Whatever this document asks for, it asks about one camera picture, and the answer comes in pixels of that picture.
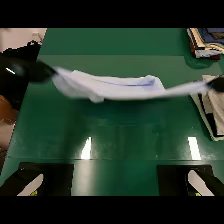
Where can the heap of clothes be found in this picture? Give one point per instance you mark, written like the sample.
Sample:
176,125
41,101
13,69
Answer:
207,44
216,110

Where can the white shirt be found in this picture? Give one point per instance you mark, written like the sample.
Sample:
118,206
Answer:
110,87

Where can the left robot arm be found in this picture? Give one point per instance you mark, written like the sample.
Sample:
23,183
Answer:
37,71

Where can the black garment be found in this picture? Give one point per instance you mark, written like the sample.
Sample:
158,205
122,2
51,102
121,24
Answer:
16,90

